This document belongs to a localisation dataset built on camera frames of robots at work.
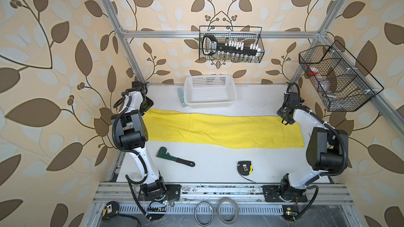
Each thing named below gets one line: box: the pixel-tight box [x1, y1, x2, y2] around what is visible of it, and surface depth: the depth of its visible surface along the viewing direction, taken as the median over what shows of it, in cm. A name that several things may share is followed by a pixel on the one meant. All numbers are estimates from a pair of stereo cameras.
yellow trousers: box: [143, 109, 305, 149], surface depth 95 cm
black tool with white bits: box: [202, 34, 262, 56], surface depth 85 cm
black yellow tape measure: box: [237, 160, 257, 184], surface depth 82 cm
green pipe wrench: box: [155, 146, 196, 168], surface depth 87 cm
